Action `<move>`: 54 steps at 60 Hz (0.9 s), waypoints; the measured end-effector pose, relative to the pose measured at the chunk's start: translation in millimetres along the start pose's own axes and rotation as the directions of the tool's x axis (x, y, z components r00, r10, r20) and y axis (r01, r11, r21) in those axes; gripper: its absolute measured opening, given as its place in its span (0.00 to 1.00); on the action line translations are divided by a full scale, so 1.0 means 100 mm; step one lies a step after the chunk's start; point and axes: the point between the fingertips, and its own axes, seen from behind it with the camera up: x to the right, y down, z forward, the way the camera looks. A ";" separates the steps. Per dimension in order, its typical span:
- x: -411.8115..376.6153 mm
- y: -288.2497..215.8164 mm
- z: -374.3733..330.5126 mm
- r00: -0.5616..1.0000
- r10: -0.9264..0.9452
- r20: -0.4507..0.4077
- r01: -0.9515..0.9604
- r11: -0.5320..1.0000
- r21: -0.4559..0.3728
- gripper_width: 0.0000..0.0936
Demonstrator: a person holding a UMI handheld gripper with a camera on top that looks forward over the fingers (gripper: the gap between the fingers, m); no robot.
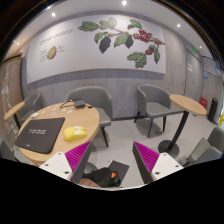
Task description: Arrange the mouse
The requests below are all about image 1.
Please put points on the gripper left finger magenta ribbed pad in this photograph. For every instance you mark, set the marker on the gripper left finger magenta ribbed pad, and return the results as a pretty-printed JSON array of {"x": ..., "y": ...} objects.
[{"x": 70, "y": 165}]

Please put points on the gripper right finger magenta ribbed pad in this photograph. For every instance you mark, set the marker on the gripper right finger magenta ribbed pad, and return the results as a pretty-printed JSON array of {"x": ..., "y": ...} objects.
[{"x": 152, "y": 165}]

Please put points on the yellow computer mouse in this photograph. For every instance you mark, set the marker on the yellow computer mouse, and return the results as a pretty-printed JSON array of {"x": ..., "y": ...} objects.
[{"x": 74, "y": 133}]

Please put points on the black mouse pad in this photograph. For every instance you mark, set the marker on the black mouse pad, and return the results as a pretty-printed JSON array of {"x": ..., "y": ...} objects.
[{"x": 40, "y": 135}]

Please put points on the black bag on floor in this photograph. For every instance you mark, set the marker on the black bag on floor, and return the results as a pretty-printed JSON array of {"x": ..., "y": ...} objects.
[{"x": 111, "y": 176}]

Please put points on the grey armchair lower right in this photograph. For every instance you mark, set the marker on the grey armchair lower right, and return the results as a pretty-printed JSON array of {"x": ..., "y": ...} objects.
[{"x": 208, "y": 149}]

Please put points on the black power adapter box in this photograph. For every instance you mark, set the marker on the black power adapter box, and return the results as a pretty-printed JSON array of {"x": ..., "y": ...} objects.
[{"x": 79, "y": 103}]

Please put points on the grey armchair centre right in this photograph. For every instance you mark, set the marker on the grey armchair centre right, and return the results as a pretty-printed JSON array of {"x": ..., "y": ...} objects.
[{"x": 154, "y": 102}]

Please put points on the round wooden side table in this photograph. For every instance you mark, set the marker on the round wooden side table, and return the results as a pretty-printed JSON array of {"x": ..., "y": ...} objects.
[{"x": 189, "y": 106}]

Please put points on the grey armchair behind table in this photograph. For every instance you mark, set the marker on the grey armchair behind table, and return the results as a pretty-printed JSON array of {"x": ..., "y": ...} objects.
[{"x": 100, "y": 99}]

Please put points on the grey armchair far left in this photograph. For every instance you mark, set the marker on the grey armchair far left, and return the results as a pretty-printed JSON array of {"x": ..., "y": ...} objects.
[{"x": 32, "y": 104}]

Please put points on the small wooden table left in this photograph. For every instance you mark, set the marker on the small wooden table left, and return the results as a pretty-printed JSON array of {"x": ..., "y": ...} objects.
[{"x": 13, "y": 113}]

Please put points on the black trash bin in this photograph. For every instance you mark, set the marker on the black trash bin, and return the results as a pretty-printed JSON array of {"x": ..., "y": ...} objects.
[{"x": 213, "y": 109}]

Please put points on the red fire extinguisher box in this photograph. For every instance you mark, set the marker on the red fire extinguisher box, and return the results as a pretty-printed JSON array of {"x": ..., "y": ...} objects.
[{"x": 203, "y": 102}]

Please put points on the grey door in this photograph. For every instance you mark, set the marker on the grey door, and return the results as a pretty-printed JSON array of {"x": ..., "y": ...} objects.
[{"x": 193, "y": 76}]

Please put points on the coffee plant wall mural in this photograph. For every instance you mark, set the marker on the coffee plant wall mural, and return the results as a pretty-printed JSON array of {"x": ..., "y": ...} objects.
[{"x": 96, "y": 42}]

